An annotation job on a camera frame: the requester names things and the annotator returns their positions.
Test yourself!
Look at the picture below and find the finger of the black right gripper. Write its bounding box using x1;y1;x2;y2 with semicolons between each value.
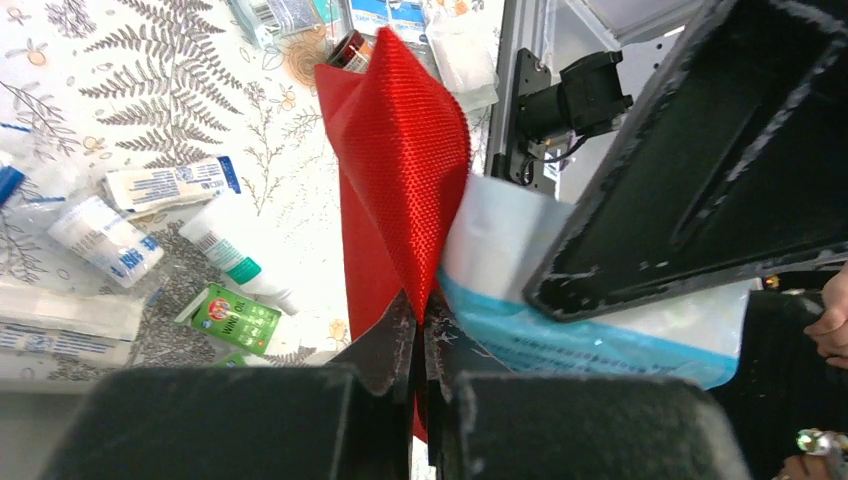
523;1;847;322

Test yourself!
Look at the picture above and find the white plastic bottle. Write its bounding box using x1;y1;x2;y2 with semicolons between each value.
178;193;299;316

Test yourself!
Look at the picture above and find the blue white plaster box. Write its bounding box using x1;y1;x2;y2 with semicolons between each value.
349;0;424;30

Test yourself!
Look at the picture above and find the blue white plastic packet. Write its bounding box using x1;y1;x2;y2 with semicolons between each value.
438;175;761;388

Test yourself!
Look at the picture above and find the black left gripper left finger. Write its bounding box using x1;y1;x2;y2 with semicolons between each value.
42;292;416;479

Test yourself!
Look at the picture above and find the red first aid pouch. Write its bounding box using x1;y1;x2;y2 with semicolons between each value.
313;26;473;444

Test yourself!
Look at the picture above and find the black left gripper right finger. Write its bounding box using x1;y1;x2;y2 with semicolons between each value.
423;292;750;479

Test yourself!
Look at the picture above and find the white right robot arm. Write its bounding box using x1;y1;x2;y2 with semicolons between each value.
508;1;847;323

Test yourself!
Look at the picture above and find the brown medicine bottle orange cap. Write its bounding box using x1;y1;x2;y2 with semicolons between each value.
326;30;373;73

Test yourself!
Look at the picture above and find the green wind oil box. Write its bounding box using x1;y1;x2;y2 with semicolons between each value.
175;283;283;356

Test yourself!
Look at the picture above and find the white flat wrapped bandage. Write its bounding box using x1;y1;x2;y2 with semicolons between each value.
1;283;144;341

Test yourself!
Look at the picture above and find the clear bag teal item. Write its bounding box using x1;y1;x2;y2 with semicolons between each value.
226;0;346;49

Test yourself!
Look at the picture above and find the white bandage roll blue label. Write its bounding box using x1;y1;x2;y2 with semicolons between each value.
0;151;27;206

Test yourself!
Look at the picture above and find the grey plastic tray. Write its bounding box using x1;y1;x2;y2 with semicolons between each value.
1;379;97;479

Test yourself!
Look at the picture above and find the white blue small tube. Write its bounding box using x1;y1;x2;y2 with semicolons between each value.
103;156;241;214

